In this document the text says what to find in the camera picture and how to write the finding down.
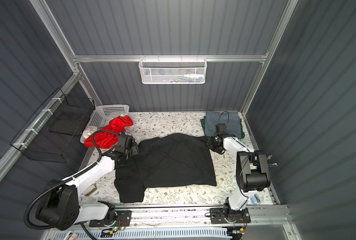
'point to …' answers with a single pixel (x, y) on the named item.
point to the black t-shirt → (175, 160)
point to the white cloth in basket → (88, 131)
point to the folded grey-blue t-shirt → (231, 118)
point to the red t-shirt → (105, 140)
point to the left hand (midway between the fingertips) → (132, 146)
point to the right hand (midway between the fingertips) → (211, 146)
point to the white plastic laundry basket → (102, 115)
